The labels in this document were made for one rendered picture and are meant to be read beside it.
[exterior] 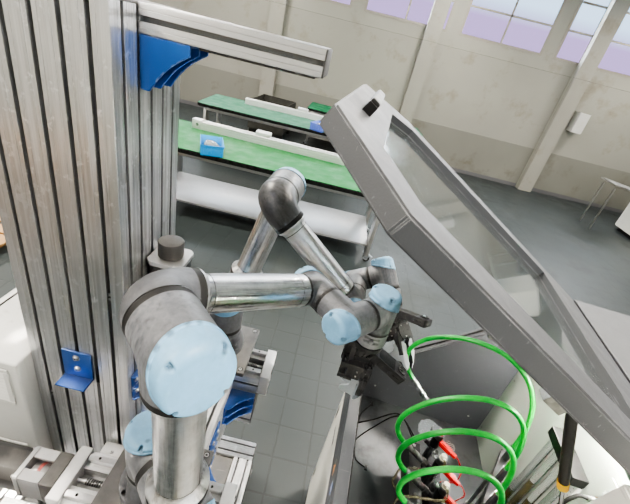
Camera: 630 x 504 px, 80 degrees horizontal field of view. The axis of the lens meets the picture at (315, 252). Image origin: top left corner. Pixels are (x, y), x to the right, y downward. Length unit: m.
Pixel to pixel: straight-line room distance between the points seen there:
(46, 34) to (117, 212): 0.29
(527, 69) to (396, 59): 2.65
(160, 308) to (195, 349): 0.09
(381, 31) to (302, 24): 1.63
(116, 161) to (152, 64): 0.18
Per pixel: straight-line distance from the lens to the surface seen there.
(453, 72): 9.12
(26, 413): 1.30
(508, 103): 9.49
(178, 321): 0.54
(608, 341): 1.34
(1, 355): 1.20
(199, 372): 0.53
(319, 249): 1.08
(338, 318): 0.78
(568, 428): 0.76
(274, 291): 0.76
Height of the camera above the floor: 2.05
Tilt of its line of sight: 30 degrees down
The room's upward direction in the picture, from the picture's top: 14 degrees clockwise
